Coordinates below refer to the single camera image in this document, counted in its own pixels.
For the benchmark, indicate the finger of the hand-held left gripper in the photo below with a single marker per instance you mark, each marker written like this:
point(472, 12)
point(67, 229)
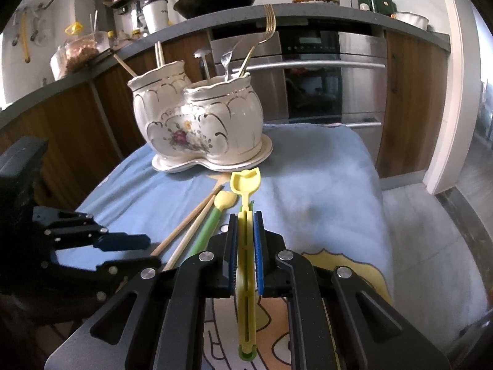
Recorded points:
point(123, 241)
point(115, 268)

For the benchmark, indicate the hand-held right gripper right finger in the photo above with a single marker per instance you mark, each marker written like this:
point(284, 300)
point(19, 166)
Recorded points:
point(259, 254)

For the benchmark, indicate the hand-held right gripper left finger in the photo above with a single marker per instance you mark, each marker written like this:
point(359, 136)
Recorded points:
point(232, 254)

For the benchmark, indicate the yellow plastic spoon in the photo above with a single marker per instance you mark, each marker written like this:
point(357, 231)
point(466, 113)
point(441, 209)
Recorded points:
point(245, 262)

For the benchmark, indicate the white floral ceramic utensil holder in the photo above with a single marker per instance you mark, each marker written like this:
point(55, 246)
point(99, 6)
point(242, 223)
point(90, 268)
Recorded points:
point(215, 123)

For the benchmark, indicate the wooden chopstick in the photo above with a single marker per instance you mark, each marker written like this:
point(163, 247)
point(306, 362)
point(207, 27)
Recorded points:
point(125, 65)
point(161, 54)
point(185, 225)
point(192, 235)

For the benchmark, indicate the gold metal fork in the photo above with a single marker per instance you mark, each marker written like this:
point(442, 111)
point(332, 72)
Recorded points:
point(268, 32)

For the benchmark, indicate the blue printed blanket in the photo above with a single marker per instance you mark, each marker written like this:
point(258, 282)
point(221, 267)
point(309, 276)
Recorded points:
point(308, 185)

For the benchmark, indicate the plastic container of food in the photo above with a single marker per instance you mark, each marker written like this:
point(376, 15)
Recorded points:
point(77, 56)

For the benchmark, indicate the oil bottle with yellow cap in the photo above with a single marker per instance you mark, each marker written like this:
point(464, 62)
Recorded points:
point(74, 29)

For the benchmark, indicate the stainless built-in oven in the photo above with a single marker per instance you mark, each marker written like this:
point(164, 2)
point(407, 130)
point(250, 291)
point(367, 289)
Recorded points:
point(319, 84)

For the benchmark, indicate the silver metal ladle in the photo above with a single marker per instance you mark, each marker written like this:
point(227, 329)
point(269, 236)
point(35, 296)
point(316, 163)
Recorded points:
point(202, 57)

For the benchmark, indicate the narrow wooden lower cabinet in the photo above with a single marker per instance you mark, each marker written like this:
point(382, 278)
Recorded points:
point(412, 104)

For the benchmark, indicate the white tumbler with black lid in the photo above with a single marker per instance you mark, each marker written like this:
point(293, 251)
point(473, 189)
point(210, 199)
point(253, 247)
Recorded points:
point(156, 15)

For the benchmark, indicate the green countertop appliance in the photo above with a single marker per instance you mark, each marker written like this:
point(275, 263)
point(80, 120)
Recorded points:
point(375, 4)

